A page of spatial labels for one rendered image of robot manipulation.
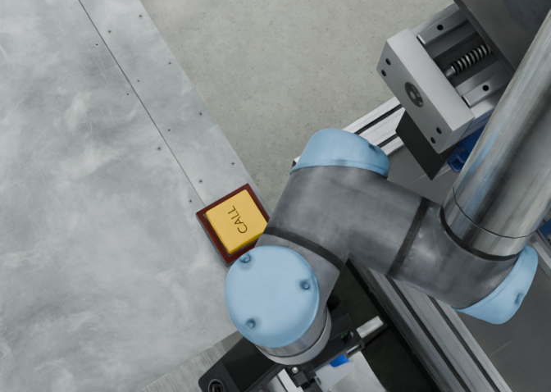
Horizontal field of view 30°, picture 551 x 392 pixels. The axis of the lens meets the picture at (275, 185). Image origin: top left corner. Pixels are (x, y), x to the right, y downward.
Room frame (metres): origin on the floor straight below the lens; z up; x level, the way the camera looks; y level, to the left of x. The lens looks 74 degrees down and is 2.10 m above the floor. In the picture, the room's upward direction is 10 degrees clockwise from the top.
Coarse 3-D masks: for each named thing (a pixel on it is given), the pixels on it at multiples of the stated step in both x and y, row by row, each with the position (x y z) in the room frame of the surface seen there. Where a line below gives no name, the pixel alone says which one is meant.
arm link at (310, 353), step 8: (328, 312) 0.16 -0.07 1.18; (328, 320) 0.15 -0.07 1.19; (328, 328) 0.14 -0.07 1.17; (328, 336) 0.14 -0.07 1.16; (320, 344) 0.13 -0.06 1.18; (264, 352) 0.11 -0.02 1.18; (312, 352) 0.12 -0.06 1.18; (280, 360) 0.11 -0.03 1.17; (288, 360) 0.11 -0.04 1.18; (296, 360) 0.11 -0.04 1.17; (304, 360) 0.11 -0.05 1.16
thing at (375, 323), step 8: (376, 320) 0.20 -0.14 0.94; (360, 328) 0.19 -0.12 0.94; (368, 328) 0.19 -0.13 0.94; (376, 328) 0.19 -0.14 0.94; (352, 336) 0.18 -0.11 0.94; (336, 360) 0.15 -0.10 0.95; (344, 360) 0.15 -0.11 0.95; (280, 376) 0.12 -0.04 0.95; (288, 376) 0.12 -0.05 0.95; (288, 384) 0.11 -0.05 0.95
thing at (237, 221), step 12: (240, 192) 0.35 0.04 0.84; (228, 204) 0.33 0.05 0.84; (240, 204) 0.33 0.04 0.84; (252, 204) 0.34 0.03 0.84; (216, 216) 0.31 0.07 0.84; (228, 216) 0.32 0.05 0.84; (240, 216) 0.32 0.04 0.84; (252, 216) 0.32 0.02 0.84; (216, 228) 0.30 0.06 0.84; (228, 228) 0.30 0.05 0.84; (240, 228) 0.30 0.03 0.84; (252, 228) 0.30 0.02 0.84; (264, 228) 0.31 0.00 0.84; (228, 240) 0.28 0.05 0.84; (240, 240) 0.29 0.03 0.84; (252, 240) 0.29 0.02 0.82; (228, 252) 0.27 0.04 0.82
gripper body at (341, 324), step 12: (336, 300) 0.18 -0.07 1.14; (336, 312) 0.16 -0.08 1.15; (336, 324) 0.16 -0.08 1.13; (348, 324) 0.16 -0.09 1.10; (336, 336) 0.15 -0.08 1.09; (348, 336) 0.16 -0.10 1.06; (360, 336) 0.15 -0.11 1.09; (324, 348) 0.13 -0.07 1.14; (336, 348) 0.14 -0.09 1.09; (348, 348) 0.14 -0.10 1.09; (360, 348) 0.15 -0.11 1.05; (312, 360) 0.12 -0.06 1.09; (324, 360) 0.13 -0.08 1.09; (288, 372) 0.11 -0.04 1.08; (300, 372) 0.11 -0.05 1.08; (312, 372) 0.11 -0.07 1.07; (300, 384) 0.10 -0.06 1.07
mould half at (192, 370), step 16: (240, 336) 0.16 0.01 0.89; (208, 352) 0.14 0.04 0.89; (224, 352) 0.14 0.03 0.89; (176, 368) 0.11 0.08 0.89; (192, 368) 0.12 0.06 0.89; (208, 368) 0.12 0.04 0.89; (160, 384) 0.09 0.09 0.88; (176, 384) 0.10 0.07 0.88; (192, 384) 0.10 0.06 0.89; (272, 384) 0.11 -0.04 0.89
